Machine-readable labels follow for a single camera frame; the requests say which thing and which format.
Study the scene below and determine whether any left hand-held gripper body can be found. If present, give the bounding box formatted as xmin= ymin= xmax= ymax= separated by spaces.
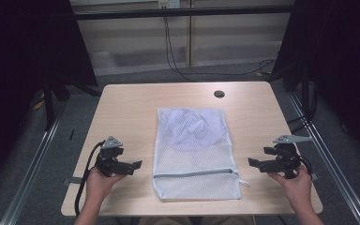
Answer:
xmin=94 ymin=135 xmax=125 ymax=178

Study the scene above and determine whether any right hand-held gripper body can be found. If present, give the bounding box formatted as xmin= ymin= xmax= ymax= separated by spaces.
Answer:
xmin=262 ymin=134 xmax=314 ymax=180

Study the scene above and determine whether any white mesh laundry bag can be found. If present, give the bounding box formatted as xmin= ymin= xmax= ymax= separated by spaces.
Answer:
xmin=151 ymin=107 xmax=251 ymax=202

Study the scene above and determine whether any person's right hand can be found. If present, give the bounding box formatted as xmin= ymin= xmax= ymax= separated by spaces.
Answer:
xmin=267 ymin=164 xmax=314 ymax=209

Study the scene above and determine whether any person's left hand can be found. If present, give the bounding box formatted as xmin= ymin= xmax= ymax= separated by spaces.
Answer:
xmin=84 ymin=166 xmax=128 ymax=205

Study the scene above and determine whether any white garment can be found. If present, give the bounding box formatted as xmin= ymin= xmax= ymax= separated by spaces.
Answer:
xmin=159 ymin=108 xmax=231 ymax=152

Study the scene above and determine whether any black metal stand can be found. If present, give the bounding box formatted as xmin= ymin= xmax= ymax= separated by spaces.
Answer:
xmin=40 ymin=73 xmax=57 ymax=131

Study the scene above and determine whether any yellow floor object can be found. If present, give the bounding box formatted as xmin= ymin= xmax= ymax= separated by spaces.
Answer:
xmin=31 ymin=90 xmax=46 ymax=111

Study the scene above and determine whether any black curtain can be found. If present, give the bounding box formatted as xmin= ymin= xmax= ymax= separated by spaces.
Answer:
xmin=0 ymin=0 xmax=98 ymax=188
xmin=273 ymin=0 xmax=360 ymax=165

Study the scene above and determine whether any black horizontal bar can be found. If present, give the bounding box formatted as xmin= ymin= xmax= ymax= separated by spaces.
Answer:
xmin=74 ymin=5 xmax=295 ymax=22

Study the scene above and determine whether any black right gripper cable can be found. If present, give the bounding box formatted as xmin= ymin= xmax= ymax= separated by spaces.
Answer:
xmin=298 ymin=154 xmax=313 ymax=176

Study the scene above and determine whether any aluminium floor rail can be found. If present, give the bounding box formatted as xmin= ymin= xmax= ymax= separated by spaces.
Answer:
xmin=288 ymin=92 xmax=360 ymax=225
xmin=0 ymin=101 xmax=67 ymax=225

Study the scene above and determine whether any bundle of black floor cables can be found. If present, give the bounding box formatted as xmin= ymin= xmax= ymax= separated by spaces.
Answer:
xmin=286 ymin=82 xmax=320 ymax=134

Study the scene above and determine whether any black wall cable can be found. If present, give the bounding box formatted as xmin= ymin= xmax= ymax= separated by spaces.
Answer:
xmin=163 ymin=16 xmax=277 ymax=83

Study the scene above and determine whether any white wall outlet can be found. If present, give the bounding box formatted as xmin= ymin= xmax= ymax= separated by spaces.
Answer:
xmin=157 ymin=0 xmax=181 ymax=9

